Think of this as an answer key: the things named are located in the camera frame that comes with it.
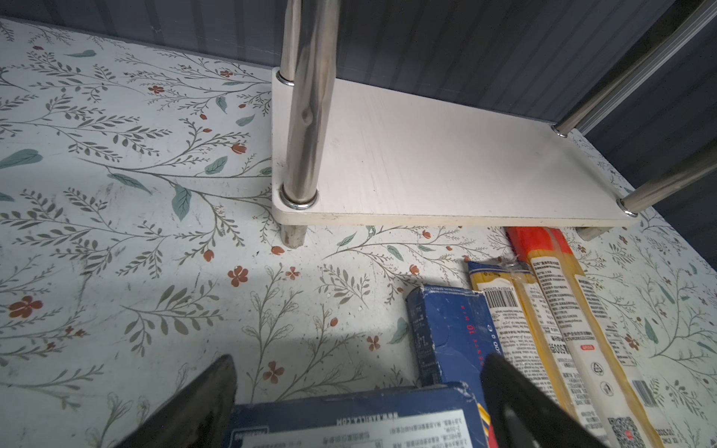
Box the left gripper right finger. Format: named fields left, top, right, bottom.
left=481, top=354, right=604, bottom=448

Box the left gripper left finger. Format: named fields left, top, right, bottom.
left=118, top=355, right=237, bottom=447

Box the blue-ended clear spaghetti bag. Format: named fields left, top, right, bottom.
left=468, top=259, right=611, bottom=447

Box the red-ended spaghetti bag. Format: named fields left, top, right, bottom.
left=506, top=227, right=678, bottom=447

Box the wide blue Barilla pasta box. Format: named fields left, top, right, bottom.
left=222, top=383, right=489, bottom=447

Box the white two-tier shelf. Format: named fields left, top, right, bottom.
left=272, top=1, right=716, bottom=248

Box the narrow blue Barilla spaghetti box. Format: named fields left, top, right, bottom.
left=406, top=285, right=502, bottom=399

